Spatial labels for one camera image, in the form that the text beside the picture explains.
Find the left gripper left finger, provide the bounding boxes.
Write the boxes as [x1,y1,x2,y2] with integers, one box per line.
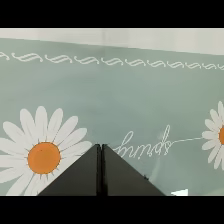
[37,143,102,197]

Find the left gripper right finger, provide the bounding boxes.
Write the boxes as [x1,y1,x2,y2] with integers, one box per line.
[101,143,167,197]

